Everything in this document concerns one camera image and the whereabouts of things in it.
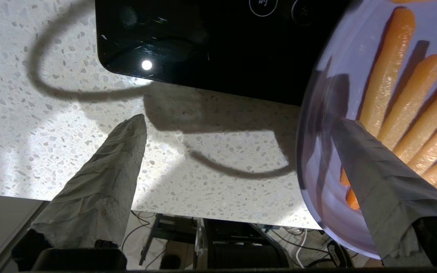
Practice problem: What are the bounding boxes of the left gripper white-wrapped right finger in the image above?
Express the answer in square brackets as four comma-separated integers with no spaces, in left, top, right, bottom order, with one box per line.
[332,118,437,268]

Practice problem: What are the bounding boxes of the purple round plate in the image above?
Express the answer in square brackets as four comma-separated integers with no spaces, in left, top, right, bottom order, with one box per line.
[296,0,437,260]

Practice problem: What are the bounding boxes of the left gripper white-wrapped left finger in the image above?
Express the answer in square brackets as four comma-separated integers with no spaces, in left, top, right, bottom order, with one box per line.
[31,114,148,249]

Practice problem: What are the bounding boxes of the black induction cooktop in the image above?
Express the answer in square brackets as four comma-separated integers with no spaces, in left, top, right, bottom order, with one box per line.
[95,0,352,107]

